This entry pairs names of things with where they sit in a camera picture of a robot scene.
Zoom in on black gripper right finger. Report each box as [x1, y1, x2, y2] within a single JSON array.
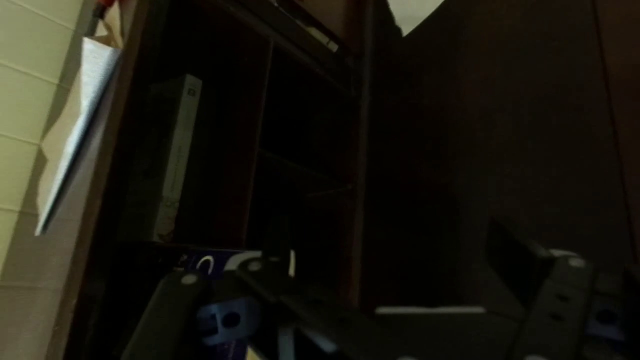
[[485, 217, 555, 312]]

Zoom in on white paper sheet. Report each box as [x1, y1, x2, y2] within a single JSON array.
[[387, 0, 447, 36]]

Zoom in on white papers beside desk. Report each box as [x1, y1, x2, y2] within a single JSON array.
[[34, 36, 120, 236]]

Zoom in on dark wooden secretary desk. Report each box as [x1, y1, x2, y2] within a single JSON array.
[[47, 0, 640, 360]]

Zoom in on grey upright book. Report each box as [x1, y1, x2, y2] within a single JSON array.
[[152, 74, 202, 242]]

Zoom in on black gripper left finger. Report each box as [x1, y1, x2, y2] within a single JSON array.
[[263, 217, 292, 294]]

